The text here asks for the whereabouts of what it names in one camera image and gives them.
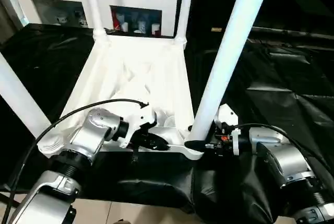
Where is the white plastic table top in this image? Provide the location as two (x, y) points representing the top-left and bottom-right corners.
(37, 34), (206, 161)

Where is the white plastic table leg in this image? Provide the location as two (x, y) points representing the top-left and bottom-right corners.
(84, 0), (108, 40)
(173, 0), (197, 46)
(184, 0), (275, 144)
(0, 51), (60, 155)

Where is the black plastic mat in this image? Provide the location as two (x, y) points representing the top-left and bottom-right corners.
(0, 22), (334, 223)

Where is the red box in cabinet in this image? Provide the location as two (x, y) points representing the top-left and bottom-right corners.
(112, 10), (120, 31)

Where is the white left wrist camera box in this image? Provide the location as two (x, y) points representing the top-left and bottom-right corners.
(118, 103), (158, 149)

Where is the black right camera cable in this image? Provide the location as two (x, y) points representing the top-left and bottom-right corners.
(229, 123), (334, 174)

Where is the black camera cable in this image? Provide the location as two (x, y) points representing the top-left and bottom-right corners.
(0, 98), (150, 224)
(229, 123), (334, 174)

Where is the black left camera cable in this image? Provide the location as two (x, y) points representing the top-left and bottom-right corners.
(0, 98), (150, 224)

